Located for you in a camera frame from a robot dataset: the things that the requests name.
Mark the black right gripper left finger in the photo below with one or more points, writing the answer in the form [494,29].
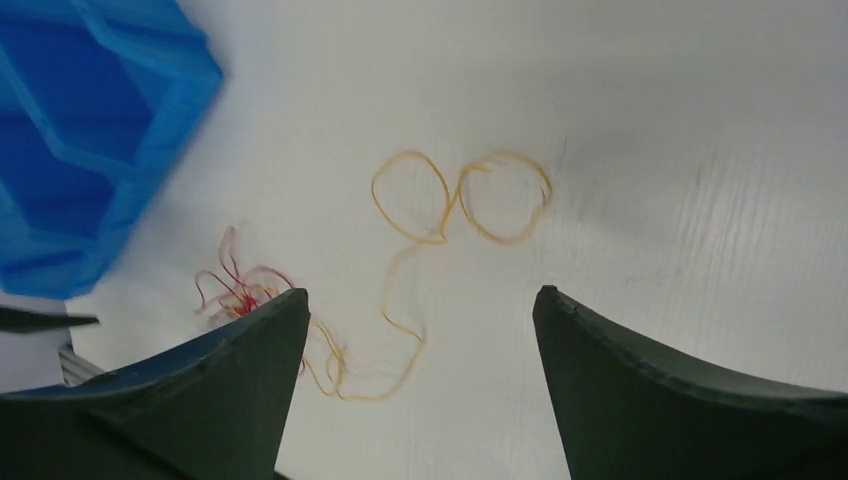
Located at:
[214,407]

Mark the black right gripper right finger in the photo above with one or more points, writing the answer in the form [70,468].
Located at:
[630,407]

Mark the blue plastic divided bin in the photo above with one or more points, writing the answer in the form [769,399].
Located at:
[98,101]

